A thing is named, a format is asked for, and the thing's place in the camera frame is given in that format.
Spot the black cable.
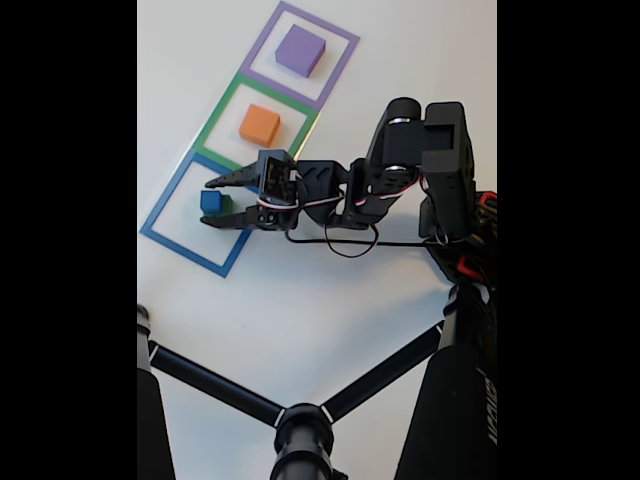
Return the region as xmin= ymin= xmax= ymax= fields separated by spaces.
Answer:
xmin=284 ymin=219 xmax=441 ymax=249

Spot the orange block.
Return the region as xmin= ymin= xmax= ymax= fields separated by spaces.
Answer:
xmin=238 ymin=103 xmax=282 ymax=144

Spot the small blue cube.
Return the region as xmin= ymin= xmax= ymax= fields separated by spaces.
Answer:
xmin=199 ymin=189 xmax=224 ymax=215

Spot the black red table clamp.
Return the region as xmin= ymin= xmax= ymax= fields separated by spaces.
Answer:
xmin=455 ymin=251 xmax=489 ymax=282

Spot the purple block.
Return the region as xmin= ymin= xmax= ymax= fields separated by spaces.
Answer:
xmin=275 ymin=24 xmax=327 ymax=79

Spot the black camera tripod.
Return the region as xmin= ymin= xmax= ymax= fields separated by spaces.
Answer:
xmin=137 ymin=284 xmax=498 ymax=480

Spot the purple square frame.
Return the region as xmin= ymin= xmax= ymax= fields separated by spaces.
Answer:
xmin=240 ymin=0 xmax=361 ymax=111

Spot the green square frame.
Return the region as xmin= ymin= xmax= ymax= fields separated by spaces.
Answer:
xmin=192 ymin=70 xmax=320 ymax=174

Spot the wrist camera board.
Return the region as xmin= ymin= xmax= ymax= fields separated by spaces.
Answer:
xmin=256 ymin=148 xmax=299 ymax=207

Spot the blue square frame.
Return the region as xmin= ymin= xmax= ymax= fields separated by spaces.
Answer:
xmin=139 ymin=151 xmax=273 ymax=279

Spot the green block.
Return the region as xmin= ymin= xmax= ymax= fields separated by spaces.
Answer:
xmin=201 ymin=194 xmax=235 ymax=219

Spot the red white servo cable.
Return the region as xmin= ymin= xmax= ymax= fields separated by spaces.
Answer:
xmin=255 ymin=169 xmax=469 ymax=259

